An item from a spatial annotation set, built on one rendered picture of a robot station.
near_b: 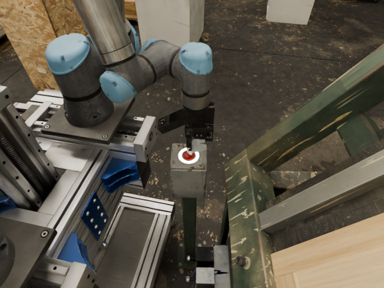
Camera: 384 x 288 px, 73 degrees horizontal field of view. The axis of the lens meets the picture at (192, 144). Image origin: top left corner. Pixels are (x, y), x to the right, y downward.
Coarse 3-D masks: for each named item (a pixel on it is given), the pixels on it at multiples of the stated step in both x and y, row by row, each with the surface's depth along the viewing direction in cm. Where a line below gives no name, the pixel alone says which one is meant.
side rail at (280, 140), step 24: (360, 72) 64; (336, 96) 67; (360, 96) 66; (288, 120) 78; (312, 120) 73; (336, 120) 72; (264, 144) 83; (288, 144) 80; (312, 144) 80; (264, 168) 89
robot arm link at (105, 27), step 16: (80, 0) 47; (96, 0) 47; (112, 0) 50; (80, 16) 50; (96, 16) 48; (112, 16) 50; (96, 32) 50; (112, 32) 51; (96, 48) 53; (112, 48) 52; (128, 48) 54; (112, 64) 54; (128, 64) 54; (144, 64) 58; (112, 80) 54; (128, 80) 55; (144, 80) 58; (112, 96) 57; (128, 96) 57
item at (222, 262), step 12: (228, 240) 84; (204, 252) 80; (216, 252) 83; (228, 252) 83; (204, 264) 81; (216, 264) 80; (228, 264) 80; (192, 276) 91; (204, 276) 76; (216, 276) 78; (228, 276) 78
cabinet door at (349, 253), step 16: (352, 224) 54; (368, 224) 51; (320, 240) 58; (336, 240) 55; (352, 240) 53; (368, 240) 50; (272, 256) 67; (288, 256) 63; (304, 256) 60; (320, 256) 57; (336, 256) 54; (352, 256) 51; (368, 256) 49; (288, 272) 61; (304, 272) 58; (320, 272) 55; (336, 272) 53; (352, 272) 50; (368, 272) 48
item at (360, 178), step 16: (368, 160) 54; (336, 176) 59; (352, 176) 56; (368, 176) 53; (304, 192) 64; (320, 192) 61; (336, 192) 57; (352, 192) 56; (272, 208) 71; (288, 208) 66; (304, 208) 62; (320, 208) 61; (272, 224) 68; (288, 224) 68
